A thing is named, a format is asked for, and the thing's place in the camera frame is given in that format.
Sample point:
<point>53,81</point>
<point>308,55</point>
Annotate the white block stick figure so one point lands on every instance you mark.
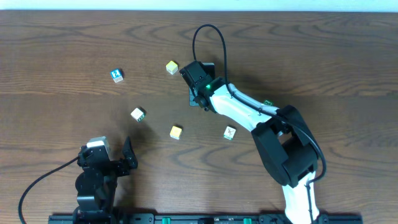
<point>229,132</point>

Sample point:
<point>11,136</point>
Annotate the white block green side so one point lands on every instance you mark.
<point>138,114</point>

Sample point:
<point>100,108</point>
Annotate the yellow block upper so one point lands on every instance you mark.
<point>172,67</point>

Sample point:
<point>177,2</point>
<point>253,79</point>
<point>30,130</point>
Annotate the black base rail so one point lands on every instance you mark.
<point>148,218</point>

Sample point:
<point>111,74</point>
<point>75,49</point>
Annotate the yellow block lower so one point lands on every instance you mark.
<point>175,132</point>

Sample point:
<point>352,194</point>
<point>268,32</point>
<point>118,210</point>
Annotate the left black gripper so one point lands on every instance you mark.
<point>113,166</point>

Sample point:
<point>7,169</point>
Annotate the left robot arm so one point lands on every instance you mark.
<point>96,185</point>

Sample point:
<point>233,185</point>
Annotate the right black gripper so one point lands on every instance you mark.
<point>193,98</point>

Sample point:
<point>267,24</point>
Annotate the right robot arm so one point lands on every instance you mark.
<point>284,143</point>

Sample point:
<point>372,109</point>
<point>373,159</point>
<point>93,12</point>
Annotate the yellow block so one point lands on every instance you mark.
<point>172,67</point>
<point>175,132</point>

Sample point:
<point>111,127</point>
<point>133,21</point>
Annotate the blue number 2 block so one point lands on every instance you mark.
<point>117,75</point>

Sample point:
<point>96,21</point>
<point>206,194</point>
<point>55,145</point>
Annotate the green letter R block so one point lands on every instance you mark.
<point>268,103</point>

